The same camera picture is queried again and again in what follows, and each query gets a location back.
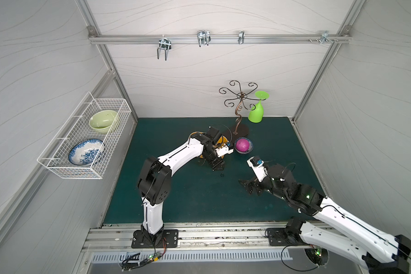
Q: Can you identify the left base cable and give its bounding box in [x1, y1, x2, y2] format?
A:
[118, 236, 167, 271]

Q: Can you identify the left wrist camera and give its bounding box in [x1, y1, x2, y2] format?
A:
[216, 143, 234, 158]

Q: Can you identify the metal double hook left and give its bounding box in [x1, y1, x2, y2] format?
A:
[157, 35, 172, 60]

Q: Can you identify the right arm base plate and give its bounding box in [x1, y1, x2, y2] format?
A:
[265, 228, 307, 247]

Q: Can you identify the blue white patterned plate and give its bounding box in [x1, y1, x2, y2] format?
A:
[68, 139, 105, 166]

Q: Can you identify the green ceramic bowl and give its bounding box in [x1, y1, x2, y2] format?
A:
[89, 110, 120, 134]

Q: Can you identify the aluminium top rail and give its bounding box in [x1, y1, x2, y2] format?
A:
[89, 33, 352, 46]

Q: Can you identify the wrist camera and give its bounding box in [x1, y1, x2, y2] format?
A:
[247, 156, 268, 182]
[216, 143, 234, 158]

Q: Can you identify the white vent grille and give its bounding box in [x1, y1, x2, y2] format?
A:
[91, 248, 293, 264]

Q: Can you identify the yellow plastic storage box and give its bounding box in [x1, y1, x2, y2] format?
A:
[188, 130, 229, 162]

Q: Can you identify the metal double hook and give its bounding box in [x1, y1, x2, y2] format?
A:
[157, 35, 172, 60]
[196, 30, 211, 47]

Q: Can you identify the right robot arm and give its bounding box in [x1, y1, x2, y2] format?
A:
[239, 156, 411, 274]

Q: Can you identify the brown metal cup stand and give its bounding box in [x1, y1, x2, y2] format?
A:
[219, 80, 258, 143]

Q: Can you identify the metal double hook middle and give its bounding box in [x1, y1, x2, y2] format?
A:
[196, 30, 211, 47]

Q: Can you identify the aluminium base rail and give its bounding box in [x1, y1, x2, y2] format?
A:
[81, 221, 287, 252]

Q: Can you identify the small blue patterned bowl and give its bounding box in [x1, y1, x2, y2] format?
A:
[235, 137, 253, 154]

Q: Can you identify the white wire basket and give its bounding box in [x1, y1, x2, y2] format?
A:
[37, 93, 131, 179]

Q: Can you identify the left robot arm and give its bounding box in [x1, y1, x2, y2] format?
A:
[138, 127, 234, 236]

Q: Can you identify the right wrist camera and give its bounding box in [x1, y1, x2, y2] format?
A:
[247, 156, 268, 182]

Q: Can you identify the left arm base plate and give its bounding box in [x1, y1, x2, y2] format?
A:
[131, 229, 179, 249]

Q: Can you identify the magenta ball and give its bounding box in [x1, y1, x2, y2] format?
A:
[235, 138, 251, 154]

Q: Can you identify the metal hook right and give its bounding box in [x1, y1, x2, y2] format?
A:
[308, 31, 340, 45]

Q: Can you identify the green plastic goblet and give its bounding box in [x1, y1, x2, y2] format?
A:
[248, 91, 269, 123]

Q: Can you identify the right base cable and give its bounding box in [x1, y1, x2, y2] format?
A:
[264, 225, 329, 273]

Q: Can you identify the base cable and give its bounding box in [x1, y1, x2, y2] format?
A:
[264, 225, 329, 273]
[118, 236, 167, 271]

